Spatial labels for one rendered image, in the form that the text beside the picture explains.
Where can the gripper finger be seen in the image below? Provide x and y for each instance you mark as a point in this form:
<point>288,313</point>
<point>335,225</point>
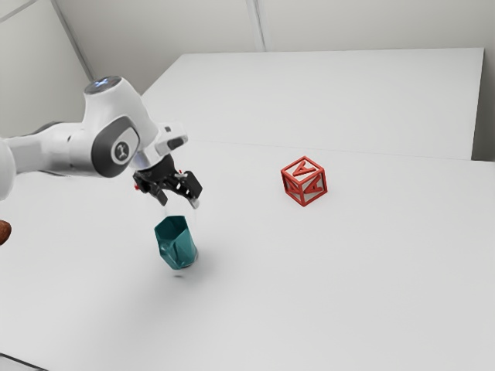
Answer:
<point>195,203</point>
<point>161,196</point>

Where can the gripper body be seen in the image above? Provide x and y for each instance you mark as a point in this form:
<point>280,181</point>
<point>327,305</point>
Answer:
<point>174,181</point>

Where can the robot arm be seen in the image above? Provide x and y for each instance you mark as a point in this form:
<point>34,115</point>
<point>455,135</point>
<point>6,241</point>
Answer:
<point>58,148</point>

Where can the teal faceted mug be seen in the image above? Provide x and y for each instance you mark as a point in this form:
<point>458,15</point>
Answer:
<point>176,242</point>

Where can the red letter block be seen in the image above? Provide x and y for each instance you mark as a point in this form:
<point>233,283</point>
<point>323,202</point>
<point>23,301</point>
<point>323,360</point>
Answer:
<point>304,181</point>

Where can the brown round object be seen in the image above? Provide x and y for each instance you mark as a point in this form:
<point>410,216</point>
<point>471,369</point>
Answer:
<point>4,232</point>

